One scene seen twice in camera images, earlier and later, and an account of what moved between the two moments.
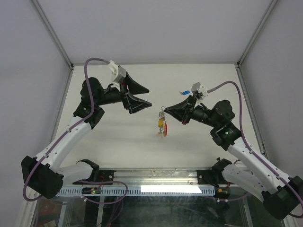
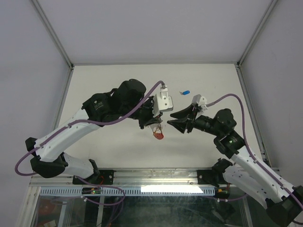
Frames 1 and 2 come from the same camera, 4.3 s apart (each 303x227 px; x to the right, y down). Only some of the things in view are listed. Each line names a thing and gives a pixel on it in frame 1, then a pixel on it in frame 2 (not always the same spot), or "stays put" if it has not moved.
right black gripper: [183, 111] to [183, 123]
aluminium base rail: [185, 177] stays put
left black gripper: [132, 103] to [151, 119]
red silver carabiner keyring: [164, 129] to [157, 133]
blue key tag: [185, 92] stays put
